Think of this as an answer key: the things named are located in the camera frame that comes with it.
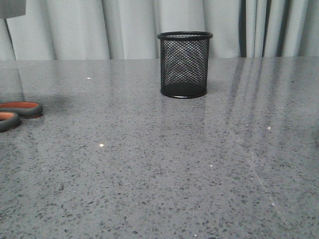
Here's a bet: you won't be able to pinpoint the black mesh pen bucket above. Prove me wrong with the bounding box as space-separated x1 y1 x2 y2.
158 31 213 99

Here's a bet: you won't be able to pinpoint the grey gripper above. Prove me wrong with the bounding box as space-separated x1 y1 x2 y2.
0 0 26 18

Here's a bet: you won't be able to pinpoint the light grey curtain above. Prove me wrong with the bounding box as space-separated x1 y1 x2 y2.
0 0 319 60

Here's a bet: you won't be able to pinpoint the grey orange handled scissors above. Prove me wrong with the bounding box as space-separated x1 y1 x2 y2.
0 102 43 132

